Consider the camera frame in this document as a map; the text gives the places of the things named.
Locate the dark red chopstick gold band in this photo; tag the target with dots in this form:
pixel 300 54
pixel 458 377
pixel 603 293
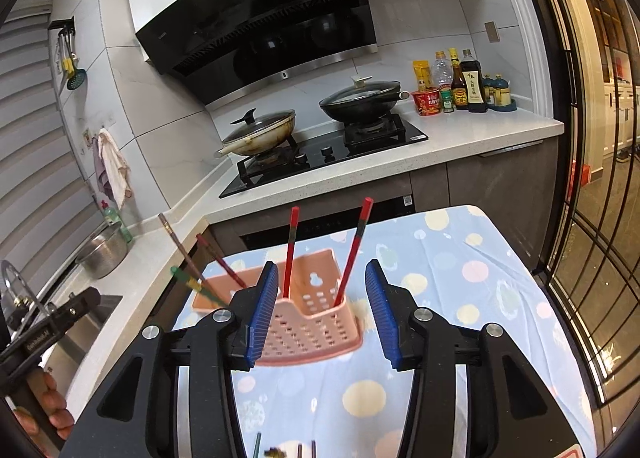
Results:
pixel 294 218

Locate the pink perforated utensil holder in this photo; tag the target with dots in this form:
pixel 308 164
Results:
pixel 307 326

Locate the yellow seasoning bag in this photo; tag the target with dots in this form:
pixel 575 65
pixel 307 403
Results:
pixel 422 71

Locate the beige wok with lid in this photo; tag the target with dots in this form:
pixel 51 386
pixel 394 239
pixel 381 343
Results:
pixel 257 135

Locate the black gas stove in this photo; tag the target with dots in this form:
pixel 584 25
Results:
pixel 291 158

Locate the yellow cap sauce bottle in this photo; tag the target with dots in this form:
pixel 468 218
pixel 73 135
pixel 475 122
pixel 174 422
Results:
pixel 458 87

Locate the seasoning jars on tray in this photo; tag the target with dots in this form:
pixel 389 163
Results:
pixel 498 94

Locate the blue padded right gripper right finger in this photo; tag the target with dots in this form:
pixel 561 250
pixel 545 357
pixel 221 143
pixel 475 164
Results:
pixel 380 296

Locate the steel kitchen sink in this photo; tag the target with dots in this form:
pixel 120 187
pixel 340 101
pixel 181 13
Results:
pixel 63 360

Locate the blue polka dot tablecloth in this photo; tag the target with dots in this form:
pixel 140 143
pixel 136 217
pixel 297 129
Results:
pixel 456 263

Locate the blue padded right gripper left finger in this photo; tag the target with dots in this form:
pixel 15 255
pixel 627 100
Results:
pixel 258 325

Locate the black wok with lid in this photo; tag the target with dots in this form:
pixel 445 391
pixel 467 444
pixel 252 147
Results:
pixel 364 102

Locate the clear plastic bottle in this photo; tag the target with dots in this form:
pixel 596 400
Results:
pixel 442 71

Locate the person left hand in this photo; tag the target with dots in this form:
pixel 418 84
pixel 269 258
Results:
pixel 54 405

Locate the gold flower-handled spoon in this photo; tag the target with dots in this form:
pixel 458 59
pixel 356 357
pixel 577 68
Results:
pixel 274 452

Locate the kitchen sink faucet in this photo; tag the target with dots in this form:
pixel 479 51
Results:
pixel 19 304

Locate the small green cap jar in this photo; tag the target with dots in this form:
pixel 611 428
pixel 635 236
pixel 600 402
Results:
pixel 447 100

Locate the dark soy sauce bottle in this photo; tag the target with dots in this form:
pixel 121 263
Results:
pixel 474 82

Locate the hanging utensil rack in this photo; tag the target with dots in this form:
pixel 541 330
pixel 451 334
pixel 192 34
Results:
pixel 73 76

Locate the white hanging towel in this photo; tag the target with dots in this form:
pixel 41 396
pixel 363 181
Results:
pixel 112 171

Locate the red instant noodle cup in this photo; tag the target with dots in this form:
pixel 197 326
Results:
pixel 427 102

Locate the stainless steel pot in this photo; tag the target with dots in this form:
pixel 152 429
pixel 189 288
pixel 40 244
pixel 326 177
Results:
pixel 100 255

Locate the brown chopstick gold band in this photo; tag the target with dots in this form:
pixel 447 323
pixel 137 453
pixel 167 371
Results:
pixel 203 286

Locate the green chopstick gold band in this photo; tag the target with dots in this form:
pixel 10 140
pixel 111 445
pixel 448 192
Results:
pixel 256 449

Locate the bright red chopstick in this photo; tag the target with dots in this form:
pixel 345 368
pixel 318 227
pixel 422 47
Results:
pixel 363 219

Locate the green dish soap bottle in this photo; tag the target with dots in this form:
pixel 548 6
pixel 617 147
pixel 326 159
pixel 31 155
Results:
pixel 113 218

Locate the black range hood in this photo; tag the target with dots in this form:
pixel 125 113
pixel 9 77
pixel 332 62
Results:
pixel 223 50

